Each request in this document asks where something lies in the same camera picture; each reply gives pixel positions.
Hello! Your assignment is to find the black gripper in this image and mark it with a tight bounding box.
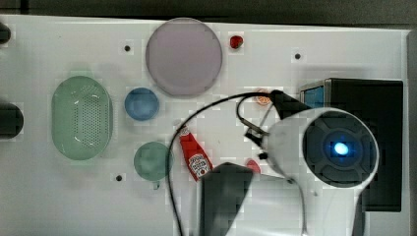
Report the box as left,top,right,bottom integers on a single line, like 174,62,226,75
270,89,310,120

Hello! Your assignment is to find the black toaster oven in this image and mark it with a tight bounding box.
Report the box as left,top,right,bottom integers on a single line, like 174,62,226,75
300,78,403,212

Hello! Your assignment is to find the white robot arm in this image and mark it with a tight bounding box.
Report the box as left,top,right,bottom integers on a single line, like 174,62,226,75
194,90,380,236

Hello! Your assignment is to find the orange slice toy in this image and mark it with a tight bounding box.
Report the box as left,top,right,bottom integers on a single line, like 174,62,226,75
255,88,270,106

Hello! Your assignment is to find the pink strawberry toy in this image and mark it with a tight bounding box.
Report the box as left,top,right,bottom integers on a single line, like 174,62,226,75
246,158,262,173

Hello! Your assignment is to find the red strawberry toy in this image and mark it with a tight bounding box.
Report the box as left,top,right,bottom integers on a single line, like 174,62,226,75
229,35,244,49

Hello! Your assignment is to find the red ketchup bottle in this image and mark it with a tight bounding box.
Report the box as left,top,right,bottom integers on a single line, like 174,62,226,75
179,127,213,182

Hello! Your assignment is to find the lilac round plate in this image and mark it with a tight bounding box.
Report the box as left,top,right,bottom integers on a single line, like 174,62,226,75
146,18,222,96

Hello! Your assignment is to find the blue small bowl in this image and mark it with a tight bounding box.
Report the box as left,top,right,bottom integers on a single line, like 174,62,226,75
124,88,159,121

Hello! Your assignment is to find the green mug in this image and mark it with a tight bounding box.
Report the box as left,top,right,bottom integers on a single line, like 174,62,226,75
134,142,173,190

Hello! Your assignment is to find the green oval colander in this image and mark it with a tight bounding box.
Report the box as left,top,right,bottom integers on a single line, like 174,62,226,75
51,76,113,161

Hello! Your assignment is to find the black round pan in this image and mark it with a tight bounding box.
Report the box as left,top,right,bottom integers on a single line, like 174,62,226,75
0,103,24,140

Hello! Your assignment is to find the black cylinder holder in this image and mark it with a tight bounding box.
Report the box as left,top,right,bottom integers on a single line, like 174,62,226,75
0,23,12,44

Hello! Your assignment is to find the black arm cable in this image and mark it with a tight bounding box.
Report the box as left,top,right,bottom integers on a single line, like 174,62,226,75
165,90,276,236

